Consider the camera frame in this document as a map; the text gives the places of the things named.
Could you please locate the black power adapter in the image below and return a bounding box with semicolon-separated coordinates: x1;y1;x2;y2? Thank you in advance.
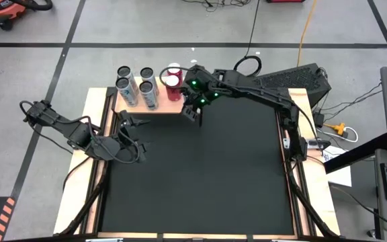
312;112;325;128

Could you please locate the orange shop vacuum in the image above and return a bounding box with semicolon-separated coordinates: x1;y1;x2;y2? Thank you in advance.
0;0;54;32

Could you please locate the black coiled cable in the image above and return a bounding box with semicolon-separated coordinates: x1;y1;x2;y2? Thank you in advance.
232;0;263;77

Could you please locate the silver mounting bracket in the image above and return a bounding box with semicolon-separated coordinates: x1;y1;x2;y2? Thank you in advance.
282;136;331;150

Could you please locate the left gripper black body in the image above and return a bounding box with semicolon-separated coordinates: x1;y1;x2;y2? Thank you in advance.
115;110;141;152

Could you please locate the black cable bundle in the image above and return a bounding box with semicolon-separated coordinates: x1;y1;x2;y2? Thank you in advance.
179;0;252;13

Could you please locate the white paper sheet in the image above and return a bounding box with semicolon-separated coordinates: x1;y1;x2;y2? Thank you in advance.
320;144;353;188

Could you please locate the yellow cable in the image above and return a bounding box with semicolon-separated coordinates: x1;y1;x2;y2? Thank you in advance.
296;0;317;67

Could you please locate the silver can with red print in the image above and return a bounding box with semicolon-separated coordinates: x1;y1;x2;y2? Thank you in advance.
116;65;138;89

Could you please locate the red beverage can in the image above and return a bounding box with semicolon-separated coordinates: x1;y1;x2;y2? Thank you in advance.
166;62;184;78
165;75;183;102

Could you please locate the black computer case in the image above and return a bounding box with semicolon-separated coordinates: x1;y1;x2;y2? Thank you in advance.
252;63;332;109

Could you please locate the orange power splitter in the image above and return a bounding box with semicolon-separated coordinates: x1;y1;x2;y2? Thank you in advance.
327;122;349;139

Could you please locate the black bar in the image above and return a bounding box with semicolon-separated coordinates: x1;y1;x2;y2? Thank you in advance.
323;132;387;175

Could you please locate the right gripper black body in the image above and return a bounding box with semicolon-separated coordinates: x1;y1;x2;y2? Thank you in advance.
181;65;222;109

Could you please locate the black table mat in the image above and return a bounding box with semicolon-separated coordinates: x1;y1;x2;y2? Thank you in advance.
99;91;295;236

